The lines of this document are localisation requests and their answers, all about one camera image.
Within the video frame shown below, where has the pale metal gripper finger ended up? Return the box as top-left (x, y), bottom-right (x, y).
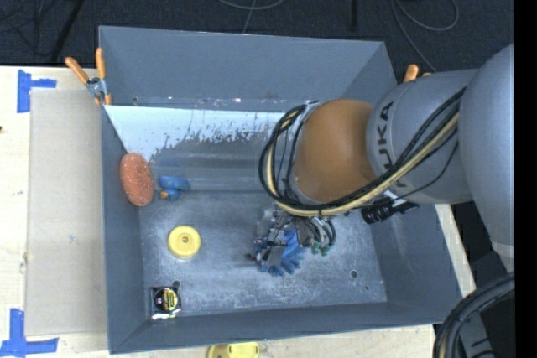
top-left (255, 211), bottom-right (275, 241)
top-left (266, 245), bottom-right (289, 270)

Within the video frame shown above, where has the blue fringed soft toy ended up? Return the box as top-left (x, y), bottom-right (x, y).
top-left (253, 227), bottom-right (308, 278)

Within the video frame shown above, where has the yellow round plastic spool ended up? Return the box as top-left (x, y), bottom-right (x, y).
top-left (167, 224), bottom-right (202, 262)

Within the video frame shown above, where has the blue toy duck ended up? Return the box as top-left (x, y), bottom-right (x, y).
top-left (158, 174), bottom-right (191, 201)

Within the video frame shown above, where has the yellow plastic piece with holes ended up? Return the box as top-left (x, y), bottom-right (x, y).
top-left (206, 341), bottom-right (261, 358)

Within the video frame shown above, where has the black and yellow tape measure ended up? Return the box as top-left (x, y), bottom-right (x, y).
top-left (150, 285), bottom-right (183, 321)

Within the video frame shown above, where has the orange oval scouring sponge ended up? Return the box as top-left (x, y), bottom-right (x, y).
top-left (118, 152), bottom-right (156, 208)

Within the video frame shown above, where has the grey metal bin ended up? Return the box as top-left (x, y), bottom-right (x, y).
top-left (96, 24), bottom-right (463, 355)

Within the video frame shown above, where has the pale wood flat board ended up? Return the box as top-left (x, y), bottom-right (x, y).
top-left (23, 87), bottom-right (111, 339)

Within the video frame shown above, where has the black cylinder on white bracket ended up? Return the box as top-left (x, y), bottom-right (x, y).
top-left (360, 196), bottom-right (420, 226)

